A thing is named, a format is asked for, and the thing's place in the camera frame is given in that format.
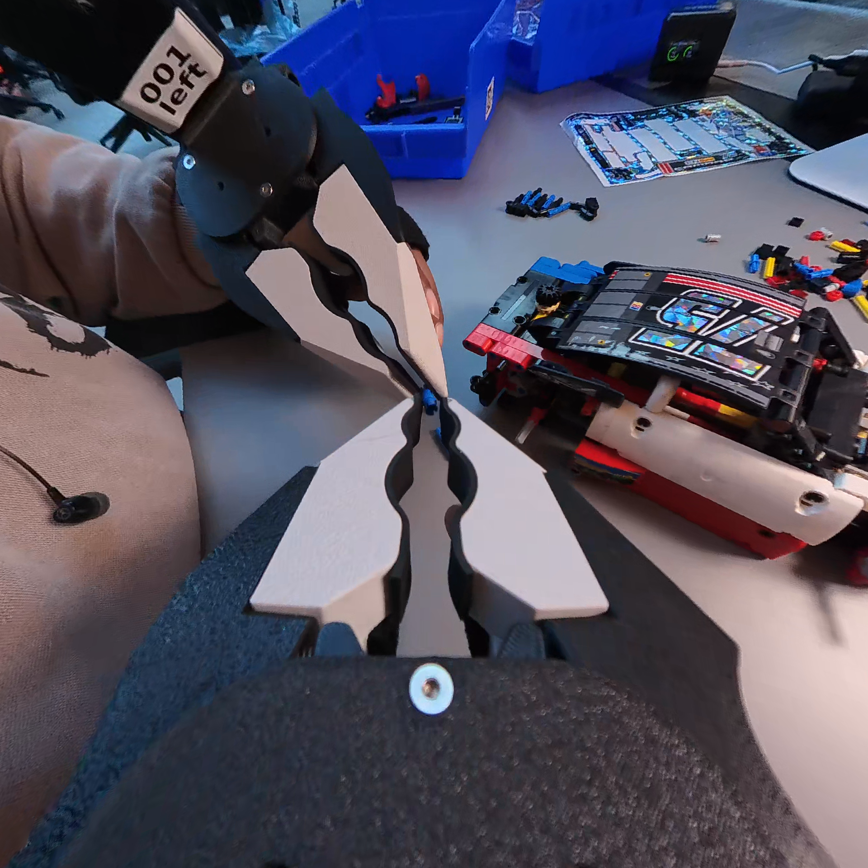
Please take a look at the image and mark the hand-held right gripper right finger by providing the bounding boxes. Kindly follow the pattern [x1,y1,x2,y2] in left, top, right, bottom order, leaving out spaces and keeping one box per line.
[439,399,609,656]

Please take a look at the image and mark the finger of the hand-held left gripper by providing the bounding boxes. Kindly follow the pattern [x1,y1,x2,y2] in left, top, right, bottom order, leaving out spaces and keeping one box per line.
[245,246,417,396]
[308,163,450,399]

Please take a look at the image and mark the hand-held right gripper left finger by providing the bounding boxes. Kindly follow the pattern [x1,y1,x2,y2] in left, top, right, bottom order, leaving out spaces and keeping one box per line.
[250,397,423,656]

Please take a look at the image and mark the blue lego pin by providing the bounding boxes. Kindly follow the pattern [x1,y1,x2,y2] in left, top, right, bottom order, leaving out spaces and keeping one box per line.
[418,387,446,443]

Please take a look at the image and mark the lego car model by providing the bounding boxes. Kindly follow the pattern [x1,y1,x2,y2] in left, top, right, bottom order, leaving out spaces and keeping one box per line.
[464,256,868,587]

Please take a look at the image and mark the person's left forearm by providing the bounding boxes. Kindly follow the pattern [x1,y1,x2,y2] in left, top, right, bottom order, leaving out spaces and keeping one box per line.
[0,115,231,326]

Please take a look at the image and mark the red black lego parts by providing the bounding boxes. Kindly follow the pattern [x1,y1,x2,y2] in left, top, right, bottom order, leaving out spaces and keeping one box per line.
[366,71,469,126]

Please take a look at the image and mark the black blue lego connector strip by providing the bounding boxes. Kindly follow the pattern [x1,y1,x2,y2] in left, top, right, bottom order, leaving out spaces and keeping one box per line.
[505,190,601,223]

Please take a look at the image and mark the pile of loose lego pieces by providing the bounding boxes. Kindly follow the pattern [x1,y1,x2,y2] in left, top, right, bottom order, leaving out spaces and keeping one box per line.
[702,217,868,320]

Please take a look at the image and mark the person's left hand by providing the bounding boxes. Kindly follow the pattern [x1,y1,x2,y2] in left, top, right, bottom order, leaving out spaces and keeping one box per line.
[407,247,446,348]

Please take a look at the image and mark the large blue storage bin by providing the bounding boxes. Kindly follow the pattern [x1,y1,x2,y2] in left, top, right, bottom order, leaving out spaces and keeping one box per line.
[261,0,516,180]

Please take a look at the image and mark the holographic sticker sheet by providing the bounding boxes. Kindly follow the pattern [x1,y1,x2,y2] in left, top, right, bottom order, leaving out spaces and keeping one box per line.
[561,95,815,187]

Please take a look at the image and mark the small black device green display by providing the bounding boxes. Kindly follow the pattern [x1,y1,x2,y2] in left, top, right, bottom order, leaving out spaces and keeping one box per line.
[650,7,736,85]

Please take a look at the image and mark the white book stand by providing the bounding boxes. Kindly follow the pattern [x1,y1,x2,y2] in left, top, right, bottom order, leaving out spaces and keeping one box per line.
[788,132,868,214]

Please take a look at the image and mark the black earphone with cable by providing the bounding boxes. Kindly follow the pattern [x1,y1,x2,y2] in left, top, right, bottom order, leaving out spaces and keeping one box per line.
[0,444,111,524]

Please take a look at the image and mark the white cable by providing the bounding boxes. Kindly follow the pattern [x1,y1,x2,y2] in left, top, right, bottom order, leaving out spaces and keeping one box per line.
[719,57,815,77]

